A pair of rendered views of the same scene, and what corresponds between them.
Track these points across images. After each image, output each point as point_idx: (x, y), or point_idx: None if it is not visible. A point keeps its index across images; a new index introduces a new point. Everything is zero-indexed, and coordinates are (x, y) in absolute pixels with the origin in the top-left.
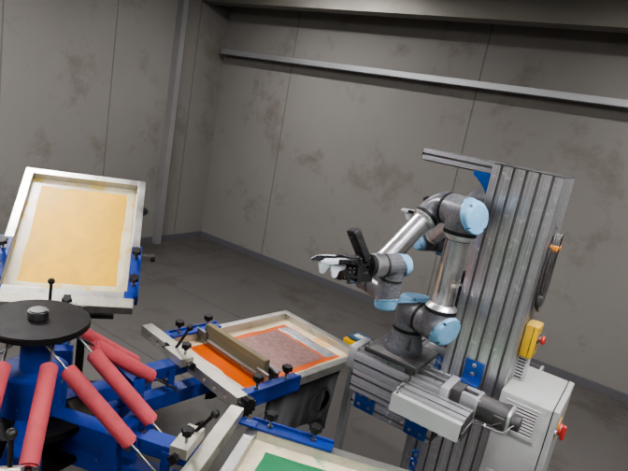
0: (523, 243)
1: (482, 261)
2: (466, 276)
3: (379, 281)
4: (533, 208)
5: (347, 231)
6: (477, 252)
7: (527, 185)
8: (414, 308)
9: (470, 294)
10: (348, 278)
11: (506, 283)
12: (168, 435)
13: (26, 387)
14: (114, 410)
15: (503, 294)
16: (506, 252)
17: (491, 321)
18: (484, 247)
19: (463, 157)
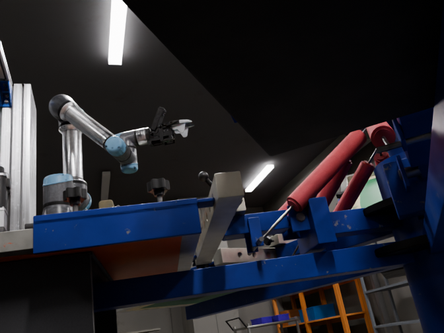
0: (34, 147)
1: (31, 156)
2: (30, 168)
3: (135, 149)
4: (34, 125)
5: (164, 108)
6: (30, 149)
7: (34, 108)
8: (74, 185)
9: (30, 184)
10: (174, 140)
11: (34, 176)
12: (295, 240)
13: None
14: (335, 206)
15: (34, 185)
16: (33, 152)
17: (33, 207)
18: (31, 145)
19: (7, 66)
